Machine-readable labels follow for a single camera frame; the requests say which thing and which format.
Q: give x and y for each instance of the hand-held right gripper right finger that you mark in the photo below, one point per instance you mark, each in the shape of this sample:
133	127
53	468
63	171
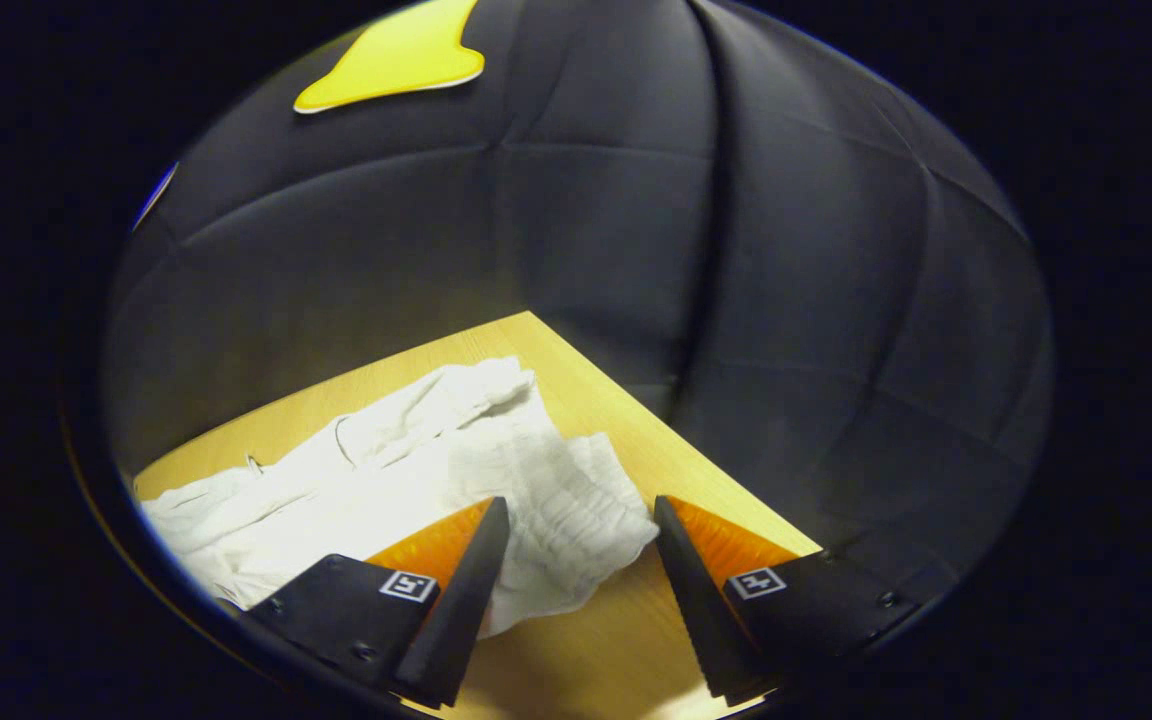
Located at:
696	610

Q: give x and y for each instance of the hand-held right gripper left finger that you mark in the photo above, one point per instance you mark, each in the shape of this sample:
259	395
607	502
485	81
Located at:
461	610

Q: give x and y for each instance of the white jeans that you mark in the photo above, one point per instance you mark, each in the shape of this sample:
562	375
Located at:
386	480

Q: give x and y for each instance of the black backdrop cloth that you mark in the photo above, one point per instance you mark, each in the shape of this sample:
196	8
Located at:
636	250

